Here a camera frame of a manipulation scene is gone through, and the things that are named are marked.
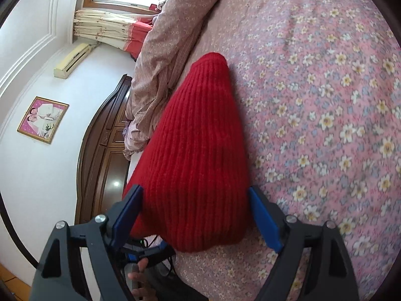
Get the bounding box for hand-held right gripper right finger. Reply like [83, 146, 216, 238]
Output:
[248, 185, 361, 301]

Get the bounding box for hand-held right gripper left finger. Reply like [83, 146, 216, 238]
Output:
[29, 184, 145, 301]

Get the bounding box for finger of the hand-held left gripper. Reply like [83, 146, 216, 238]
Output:
[121, 241, 176, 266]

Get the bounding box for red knit cardigan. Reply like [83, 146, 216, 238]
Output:
[122, 52, 252, 253]

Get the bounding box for person's left hand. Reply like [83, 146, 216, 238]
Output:
[127, 258, 158, 301]

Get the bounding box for white purple printed pillow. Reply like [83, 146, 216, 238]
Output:
[123, 125, 145, 192]

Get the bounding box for dark wooden headboard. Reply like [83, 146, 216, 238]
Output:
[75, 73, 139, 227]

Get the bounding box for pink floral bed sheet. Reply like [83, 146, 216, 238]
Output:
[169, 0, 401, 301]

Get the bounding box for rolled pink floral duvet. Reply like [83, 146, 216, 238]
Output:
[123, 0, 234, 163]

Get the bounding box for cream and red curtain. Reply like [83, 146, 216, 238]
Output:
[72, 9, 155, 61]

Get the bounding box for black cable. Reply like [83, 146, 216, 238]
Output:
[138, 235, 178, 277]

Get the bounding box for framed wall photo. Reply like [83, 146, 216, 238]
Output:
[17, 96, 70, 145]

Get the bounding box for cream wall air conditioner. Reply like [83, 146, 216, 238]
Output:
[53, 43, 98, 80]

